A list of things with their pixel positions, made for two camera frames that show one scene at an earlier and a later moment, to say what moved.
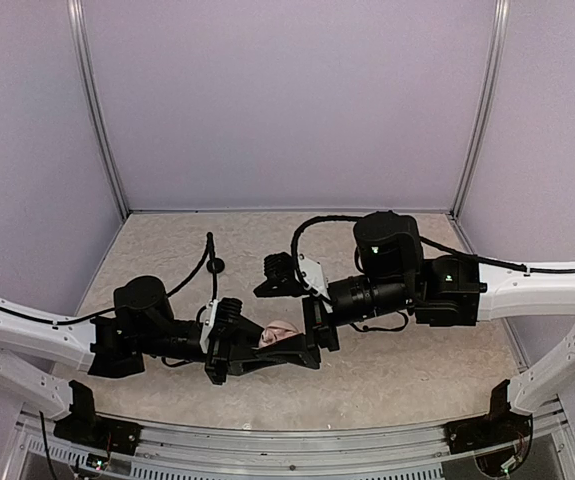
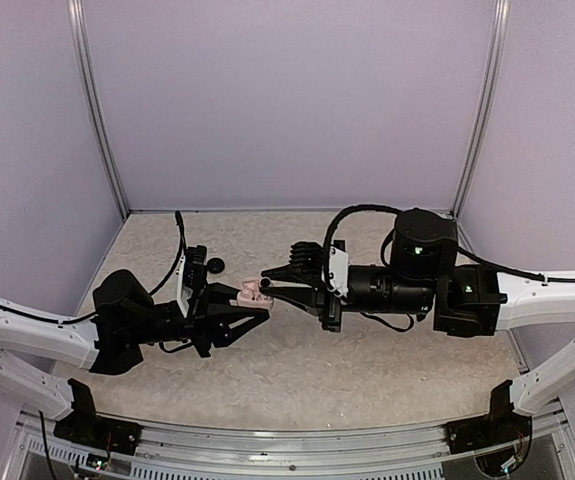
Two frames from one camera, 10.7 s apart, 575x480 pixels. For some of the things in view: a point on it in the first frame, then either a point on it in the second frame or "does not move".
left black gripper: (238, 360) -> (211, 315)
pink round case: (276, 331) -> (250, 295)
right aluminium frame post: (498, 43) does not move
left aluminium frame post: (76, 14) does not move
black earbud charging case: (215, 265) does not move
